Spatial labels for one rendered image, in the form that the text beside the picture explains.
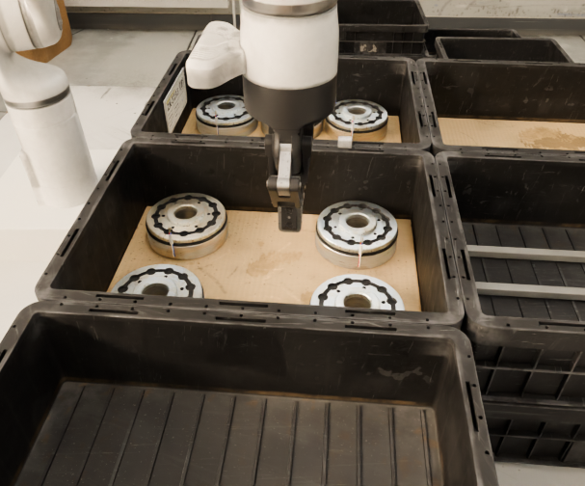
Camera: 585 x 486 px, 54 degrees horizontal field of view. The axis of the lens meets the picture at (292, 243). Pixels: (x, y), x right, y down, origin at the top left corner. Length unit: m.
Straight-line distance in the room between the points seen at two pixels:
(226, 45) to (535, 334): 0.35
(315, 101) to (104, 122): 0.95
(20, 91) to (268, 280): 0.43
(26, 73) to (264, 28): 0.52
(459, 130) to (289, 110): 0.62
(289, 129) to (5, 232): 0.62
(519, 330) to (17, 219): 0.74
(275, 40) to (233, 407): 0.34
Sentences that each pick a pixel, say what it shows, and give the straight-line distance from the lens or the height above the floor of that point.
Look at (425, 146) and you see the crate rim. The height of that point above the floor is 0.93.
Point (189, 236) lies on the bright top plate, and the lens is 0.72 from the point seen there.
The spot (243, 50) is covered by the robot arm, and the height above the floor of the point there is 1.14.
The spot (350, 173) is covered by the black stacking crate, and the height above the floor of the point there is 0.90.
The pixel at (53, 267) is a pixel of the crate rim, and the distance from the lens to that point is 0.61.
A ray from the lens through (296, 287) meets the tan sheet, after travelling 0.69.
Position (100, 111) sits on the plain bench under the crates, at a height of 0.70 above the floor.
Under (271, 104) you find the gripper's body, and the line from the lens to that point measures 0.45.
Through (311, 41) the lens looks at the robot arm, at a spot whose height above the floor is 1.16.
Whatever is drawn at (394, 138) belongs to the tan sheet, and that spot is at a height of 0.83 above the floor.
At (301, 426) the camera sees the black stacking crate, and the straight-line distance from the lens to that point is 0.57.
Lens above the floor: 1.31
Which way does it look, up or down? 40 degrees down
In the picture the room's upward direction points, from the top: straight up
